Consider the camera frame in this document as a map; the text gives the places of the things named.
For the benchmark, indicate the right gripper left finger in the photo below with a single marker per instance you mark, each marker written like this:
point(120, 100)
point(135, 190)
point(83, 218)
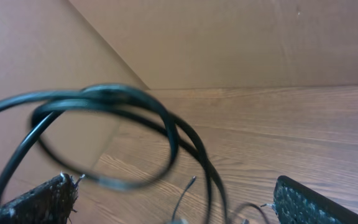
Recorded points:
point(51, 202)

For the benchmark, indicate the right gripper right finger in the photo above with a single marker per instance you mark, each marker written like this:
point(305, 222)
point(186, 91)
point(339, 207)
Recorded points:
point(294, 203)

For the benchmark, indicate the black usb cable long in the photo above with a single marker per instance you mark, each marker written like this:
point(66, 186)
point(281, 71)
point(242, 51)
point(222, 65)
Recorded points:
point(173, 218)

